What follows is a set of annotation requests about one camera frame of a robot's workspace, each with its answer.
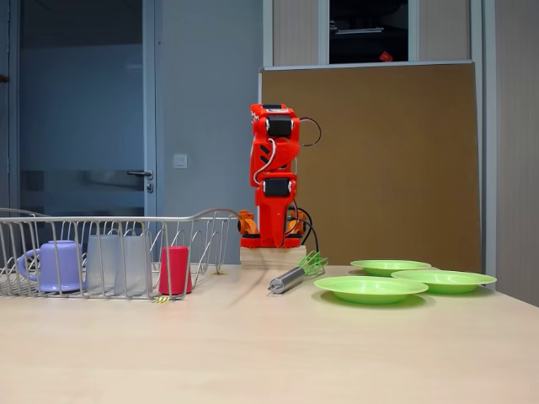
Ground orange table clamp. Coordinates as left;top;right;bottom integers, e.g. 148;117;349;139
236;209;309;237

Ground white servo cable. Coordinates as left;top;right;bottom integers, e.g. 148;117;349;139
252;138;277;187

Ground metal wire dish rack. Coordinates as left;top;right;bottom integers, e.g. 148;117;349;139
0;207;241;300

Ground black power cable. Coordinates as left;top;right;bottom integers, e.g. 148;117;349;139
292;205;320;253

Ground green plastic plate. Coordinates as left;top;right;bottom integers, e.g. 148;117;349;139
350;259;433;273
390;269;498;295
313;275;430;306

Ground white spiral notebook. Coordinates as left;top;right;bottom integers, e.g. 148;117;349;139
329;25;385;35

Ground blue grey door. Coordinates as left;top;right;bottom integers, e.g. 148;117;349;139
8;0;157;220

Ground brown pin board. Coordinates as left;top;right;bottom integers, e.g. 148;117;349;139
257;61;483;274

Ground red plastic cup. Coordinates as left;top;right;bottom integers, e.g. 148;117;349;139
157;246;194;296

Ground purple plastic mug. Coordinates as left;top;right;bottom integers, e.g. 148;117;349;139
16;240;88;295

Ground thin looped servo cable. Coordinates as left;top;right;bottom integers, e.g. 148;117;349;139
298;117;323;147

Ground translucent grey plastic cup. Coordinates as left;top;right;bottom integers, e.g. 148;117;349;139
85;234;123;295
114;235;152;296

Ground wooden base block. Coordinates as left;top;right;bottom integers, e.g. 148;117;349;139
239;246;308;270

